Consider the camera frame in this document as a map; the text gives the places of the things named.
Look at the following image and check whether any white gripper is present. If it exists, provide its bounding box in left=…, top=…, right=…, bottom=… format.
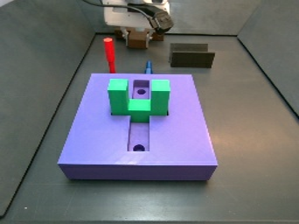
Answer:
left=103, top=0, right=171, bottom=47

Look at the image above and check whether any brown T-shaped block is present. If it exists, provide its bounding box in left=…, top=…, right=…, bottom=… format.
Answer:
left=115, top=27, right=165, bottom=49

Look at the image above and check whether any red hexagonal peg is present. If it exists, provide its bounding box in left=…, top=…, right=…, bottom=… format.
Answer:
left=103, top=38, right=117, bottom=74

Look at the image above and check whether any blue cylindrical peg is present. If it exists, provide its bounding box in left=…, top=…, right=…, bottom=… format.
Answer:
left=145, top=60, right=154, bottom=74

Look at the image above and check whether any green U-shaped block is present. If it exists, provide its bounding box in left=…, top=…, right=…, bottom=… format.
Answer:
left=107, top=79, right=171, bottom=123

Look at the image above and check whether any purple base block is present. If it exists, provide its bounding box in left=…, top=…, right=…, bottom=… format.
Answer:
left=59, top=73, right=218, bottom=180

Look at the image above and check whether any black cable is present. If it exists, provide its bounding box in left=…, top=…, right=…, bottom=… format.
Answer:
left=82, top=0, right=157, bottom=18

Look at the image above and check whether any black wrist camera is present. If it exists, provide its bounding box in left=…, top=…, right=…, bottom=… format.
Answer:
left=145, top=5, right=174, bottom=35

